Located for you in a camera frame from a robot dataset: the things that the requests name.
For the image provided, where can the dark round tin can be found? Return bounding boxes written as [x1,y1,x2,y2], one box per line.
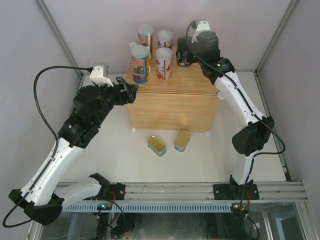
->
[176,50,192,67]

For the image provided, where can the rectangular gold tin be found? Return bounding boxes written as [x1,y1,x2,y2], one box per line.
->
[147,136,167,157]
[174,130,191,152]

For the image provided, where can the aluminium mounting rail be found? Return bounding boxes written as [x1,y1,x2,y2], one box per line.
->
[57,181,308,201]

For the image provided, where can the slotted cable duct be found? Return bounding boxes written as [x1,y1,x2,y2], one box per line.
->
[63,201,232,213]

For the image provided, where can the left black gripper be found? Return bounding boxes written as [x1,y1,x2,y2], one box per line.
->
[92,77,138,126]

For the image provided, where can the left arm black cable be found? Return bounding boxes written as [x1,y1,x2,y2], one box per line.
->
[1,65,93,228]

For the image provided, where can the left black base bracket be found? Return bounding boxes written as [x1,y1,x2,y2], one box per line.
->
[106,183,126,201]

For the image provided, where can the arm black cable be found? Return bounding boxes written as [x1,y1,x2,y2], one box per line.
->
[185,19,286,201]
[1,65,93,228]

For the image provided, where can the tall can with spoon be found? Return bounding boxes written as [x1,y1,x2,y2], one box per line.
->
[138,24,154,57]

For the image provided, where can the black base bracket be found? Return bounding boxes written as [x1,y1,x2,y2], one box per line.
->
[213,183,260,200]
[106,183,126,201]

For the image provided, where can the wooden cube shelf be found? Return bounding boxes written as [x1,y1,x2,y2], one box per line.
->
[127,56,220,133]

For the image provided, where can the white lid can red label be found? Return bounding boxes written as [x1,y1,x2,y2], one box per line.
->
[157,30,174,49]

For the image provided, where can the white lid can colourful label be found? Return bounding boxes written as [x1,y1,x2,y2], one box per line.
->
[131,45,151,84]

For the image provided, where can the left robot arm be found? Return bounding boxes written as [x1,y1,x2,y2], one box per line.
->
[8,76,139,226]

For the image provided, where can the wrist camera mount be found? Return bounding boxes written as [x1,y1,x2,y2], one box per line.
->
[191,19,211,43]
[89,62,114,87]

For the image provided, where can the right black base bracket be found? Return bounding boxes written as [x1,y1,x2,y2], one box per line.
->
[213,183,260,200]

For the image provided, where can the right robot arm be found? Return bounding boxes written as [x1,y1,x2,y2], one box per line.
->
[176,30,275,200]

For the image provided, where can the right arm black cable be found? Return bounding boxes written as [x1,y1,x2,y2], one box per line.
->
[185,19,286,201]

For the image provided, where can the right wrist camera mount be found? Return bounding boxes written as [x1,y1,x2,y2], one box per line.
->
[191,19,211,43]

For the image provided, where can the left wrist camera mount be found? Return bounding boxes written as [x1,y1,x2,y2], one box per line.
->
[89,62,114,87]

